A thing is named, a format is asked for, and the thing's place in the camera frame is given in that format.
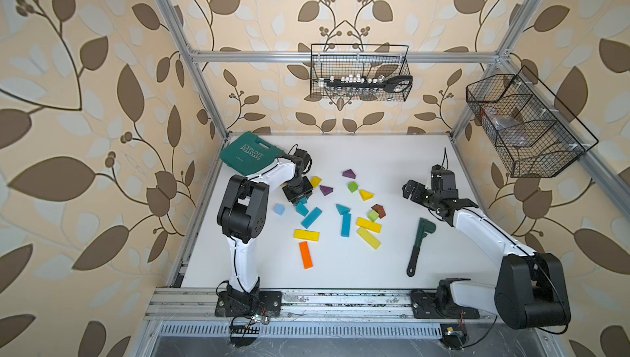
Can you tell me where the yellow triangle block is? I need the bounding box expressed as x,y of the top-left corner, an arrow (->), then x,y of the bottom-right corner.
359,190 -> 374,201
311,177 -> 322,188

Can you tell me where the teal trapezoid block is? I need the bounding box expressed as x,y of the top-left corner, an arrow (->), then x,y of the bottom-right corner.
295,202 -> 309,217

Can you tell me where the purple triangle block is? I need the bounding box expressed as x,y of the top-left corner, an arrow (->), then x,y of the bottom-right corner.
319,185 -> 334,196
342,169 -> 356,179

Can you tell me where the light blue cube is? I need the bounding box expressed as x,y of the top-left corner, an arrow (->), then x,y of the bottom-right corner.
273,204 -> 285,216

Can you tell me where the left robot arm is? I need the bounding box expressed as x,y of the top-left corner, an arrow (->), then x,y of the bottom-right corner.
217,148 -> 313,296

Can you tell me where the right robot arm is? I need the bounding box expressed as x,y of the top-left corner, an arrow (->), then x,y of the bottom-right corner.
402,164 -> 571,331

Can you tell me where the teal long block diagonal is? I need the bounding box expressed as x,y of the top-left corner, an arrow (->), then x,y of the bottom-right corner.
301,208 -> 323,229

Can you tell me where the teal triangle block centre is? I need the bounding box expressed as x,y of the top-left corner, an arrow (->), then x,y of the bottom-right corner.
336,204 -> 350,215

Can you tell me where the yellow rectangular block left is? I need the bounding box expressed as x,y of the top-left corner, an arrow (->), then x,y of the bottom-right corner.
294,229 -> 320,242

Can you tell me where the green cube upper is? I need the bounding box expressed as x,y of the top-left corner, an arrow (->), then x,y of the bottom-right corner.
348,181 -> 359,193

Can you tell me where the teal long block upright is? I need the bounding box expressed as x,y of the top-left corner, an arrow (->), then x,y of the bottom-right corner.
341,213 -> 351,238

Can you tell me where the brown block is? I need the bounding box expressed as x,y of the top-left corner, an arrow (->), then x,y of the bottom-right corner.
372,204 -> 387,219

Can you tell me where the green plastic tool case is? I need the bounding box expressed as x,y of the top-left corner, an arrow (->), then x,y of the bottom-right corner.
220,132 -> 284,176

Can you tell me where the yellow rectangular block right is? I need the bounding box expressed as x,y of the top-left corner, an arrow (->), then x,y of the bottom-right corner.
356,218 -> 382,234

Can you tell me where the light green cube lower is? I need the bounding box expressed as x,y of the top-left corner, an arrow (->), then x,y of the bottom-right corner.
368,210 -> 380,222

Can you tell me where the orange rectangular block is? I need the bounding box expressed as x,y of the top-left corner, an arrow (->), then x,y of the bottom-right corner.
299,241 -> 313,270

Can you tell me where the lime yellow rectangular block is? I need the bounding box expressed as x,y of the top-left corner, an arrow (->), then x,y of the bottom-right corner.
357,227 -> 382,250

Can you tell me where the plastic bag in basket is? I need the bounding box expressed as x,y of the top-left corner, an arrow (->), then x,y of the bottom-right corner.
485,107 -> 530,147

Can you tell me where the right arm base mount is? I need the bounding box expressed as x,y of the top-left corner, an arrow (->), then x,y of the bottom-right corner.
409,286 -> 480,320

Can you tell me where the right wire basket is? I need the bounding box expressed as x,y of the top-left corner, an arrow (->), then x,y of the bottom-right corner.
466,66 -> 599,178

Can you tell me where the wire basket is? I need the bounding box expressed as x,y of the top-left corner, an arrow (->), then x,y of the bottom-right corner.
466,66 -> 599,178
306,43 -> 413,104

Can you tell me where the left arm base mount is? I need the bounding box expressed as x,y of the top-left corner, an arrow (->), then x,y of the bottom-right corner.
214,287 -> 282,318

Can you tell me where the socket set rail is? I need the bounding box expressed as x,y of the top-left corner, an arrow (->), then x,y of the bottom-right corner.
314,76 -> 413,94

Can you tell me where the back wire basket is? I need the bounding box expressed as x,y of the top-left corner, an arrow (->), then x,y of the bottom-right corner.
306,43 -> 413,104

